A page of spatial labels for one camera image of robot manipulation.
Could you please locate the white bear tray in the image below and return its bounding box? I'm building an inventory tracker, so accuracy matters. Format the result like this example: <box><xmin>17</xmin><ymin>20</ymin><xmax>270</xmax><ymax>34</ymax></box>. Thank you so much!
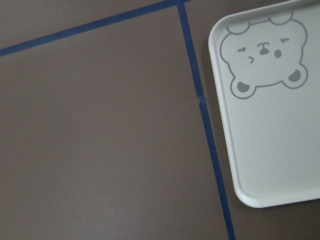
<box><xmin>208</xmin><ymin>0</ymin><xmax>320</xmax><ymax>208</ymax></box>

